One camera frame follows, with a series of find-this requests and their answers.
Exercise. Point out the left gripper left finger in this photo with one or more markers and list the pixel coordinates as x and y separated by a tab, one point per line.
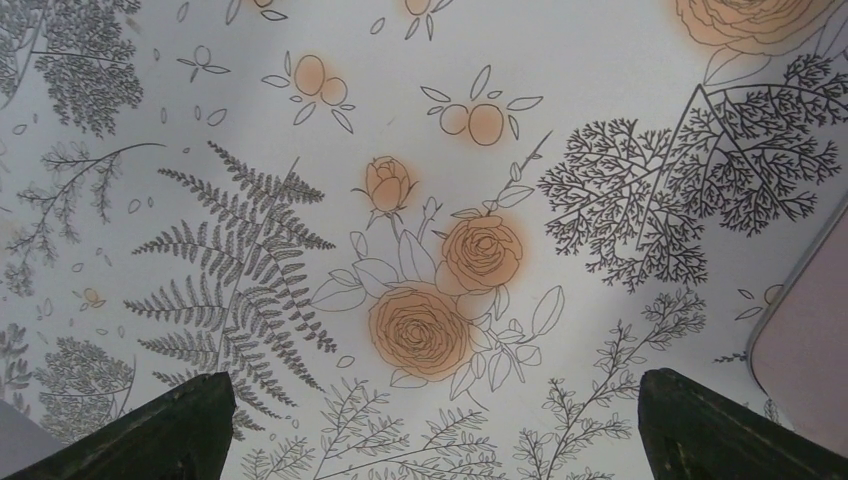
184	433

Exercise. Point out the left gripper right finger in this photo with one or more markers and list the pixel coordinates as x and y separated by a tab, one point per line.
689	431

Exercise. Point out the metal tin of chess pieces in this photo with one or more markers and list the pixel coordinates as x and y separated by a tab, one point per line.
797	353

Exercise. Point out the floral patterned table mat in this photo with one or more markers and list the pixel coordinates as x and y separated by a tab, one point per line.
426	239

